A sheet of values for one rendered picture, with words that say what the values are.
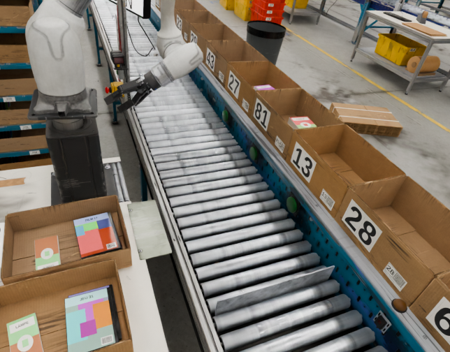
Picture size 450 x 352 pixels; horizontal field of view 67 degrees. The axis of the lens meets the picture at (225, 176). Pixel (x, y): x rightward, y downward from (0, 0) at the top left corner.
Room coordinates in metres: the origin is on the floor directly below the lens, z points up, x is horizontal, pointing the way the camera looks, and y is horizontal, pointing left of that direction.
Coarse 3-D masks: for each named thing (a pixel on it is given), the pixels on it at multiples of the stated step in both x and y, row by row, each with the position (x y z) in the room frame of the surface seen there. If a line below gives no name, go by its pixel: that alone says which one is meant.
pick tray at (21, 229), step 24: (24, 216) 0.80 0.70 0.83; (48, 216) 0.84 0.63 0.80; (72, 216) 0.87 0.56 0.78; (120, 216) 0.88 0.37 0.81; (24, 240) 0.75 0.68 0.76; (72, 240) 0.78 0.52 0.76; (120, 240) 0.81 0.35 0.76; (24, 264) 0.65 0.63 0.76; (72, 264) 0.62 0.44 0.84; (120, 264) 0.70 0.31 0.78
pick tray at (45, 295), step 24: (96, 264) 0.64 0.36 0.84; (0, 288) 0.51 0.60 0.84; (24, 288) 0.53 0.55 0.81; (48, 288) 0.56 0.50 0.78; (72, 288) 0.59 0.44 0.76; (120, 288) 0.57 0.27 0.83; (0, 312) 0.48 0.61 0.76; (24, 312) 0.49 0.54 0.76; (48, 312) 0.50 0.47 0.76; (120, 312) 0.53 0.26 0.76; (0, 336) 0.41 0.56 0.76; (48, 336) 0.43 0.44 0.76
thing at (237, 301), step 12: (300, 276) 0.73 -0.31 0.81; (312, 276) 0.76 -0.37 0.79; (324, 276) 0.79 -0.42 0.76; (264, 288) 0.67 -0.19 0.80; (276, 288) 0.69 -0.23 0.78; (288, 288) 0.71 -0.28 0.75; (300, 288) 0.74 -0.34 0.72; (228, 300) 0.61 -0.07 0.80; (240, 300) 0.63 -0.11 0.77; (252, 300) 0.65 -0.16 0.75; (216, 312) 0.59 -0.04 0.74
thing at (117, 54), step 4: (112, 52) 1.80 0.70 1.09; (116, 52) 1.81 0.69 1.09; (120, 52) 1.82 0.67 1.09; (112, 56) 1.76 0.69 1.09; (116, 56) 1.76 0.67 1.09; (120, 56) 1.77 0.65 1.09; (112, 60) 1.75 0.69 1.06; (116, 60) 1.75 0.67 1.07; (120, 60) 1.76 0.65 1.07; (116, 64) 1.80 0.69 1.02; (120, 64) 1.81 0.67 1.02
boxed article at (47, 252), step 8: (40, 240) 0.75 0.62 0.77; (48, 240) 0.75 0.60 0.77; (56, 240) 0.76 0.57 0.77; (40, 248) 0.71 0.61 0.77; (48, 248) 0.72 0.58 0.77; (56, 248) 0.72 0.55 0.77; (40, 256) 0.68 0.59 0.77; (48, 256) 0.69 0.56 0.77; (56, 256) 0.69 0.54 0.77; (40, 264) 0.65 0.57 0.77; (48, 264) 0.66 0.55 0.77; (56, 264) 0.66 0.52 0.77
